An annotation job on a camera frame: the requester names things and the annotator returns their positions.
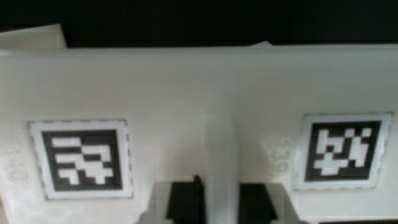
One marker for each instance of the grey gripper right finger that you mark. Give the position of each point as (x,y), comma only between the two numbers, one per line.
(264,204)

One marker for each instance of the white cabinet body box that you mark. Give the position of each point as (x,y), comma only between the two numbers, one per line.
(37,38)

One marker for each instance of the white door panel with knob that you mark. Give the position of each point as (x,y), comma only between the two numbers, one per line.
(161,87)

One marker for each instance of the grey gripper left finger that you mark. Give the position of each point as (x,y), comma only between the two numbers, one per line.
(176,203)

